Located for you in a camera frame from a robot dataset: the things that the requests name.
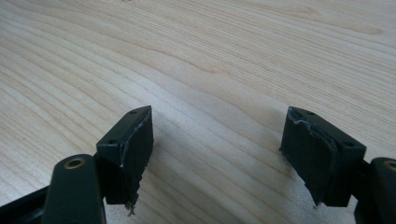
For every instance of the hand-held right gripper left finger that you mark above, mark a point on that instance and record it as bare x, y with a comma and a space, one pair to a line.
126, 158

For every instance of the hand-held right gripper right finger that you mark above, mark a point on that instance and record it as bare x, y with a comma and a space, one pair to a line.
320, 161

